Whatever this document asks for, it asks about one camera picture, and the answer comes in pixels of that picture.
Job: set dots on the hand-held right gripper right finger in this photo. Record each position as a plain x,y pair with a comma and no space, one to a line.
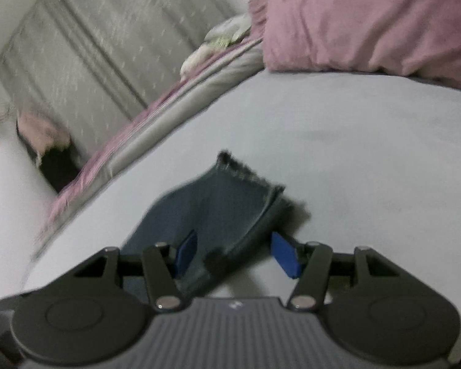
284,255

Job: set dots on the pink and grey quilt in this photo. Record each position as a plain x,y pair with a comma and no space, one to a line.
157,123

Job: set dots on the white-green crumpled cloth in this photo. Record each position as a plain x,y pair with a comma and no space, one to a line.
228,29

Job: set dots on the pink pillow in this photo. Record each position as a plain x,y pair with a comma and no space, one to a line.
368,19

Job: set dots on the dark blue denim jeans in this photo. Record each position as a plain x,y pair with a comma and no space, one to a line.
215,207

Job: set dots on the pink hanging jacket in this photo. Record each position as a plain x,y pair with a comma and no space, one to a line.
42,130

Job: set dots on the grey star-print curtain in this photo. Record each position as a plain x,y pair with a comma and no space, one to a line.
100,46

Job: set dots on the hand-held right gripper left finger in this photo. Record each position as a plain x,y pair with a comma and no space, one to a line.
186,253

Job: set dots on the white plush toy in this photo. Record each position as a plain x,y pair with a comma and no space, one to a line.
194,59

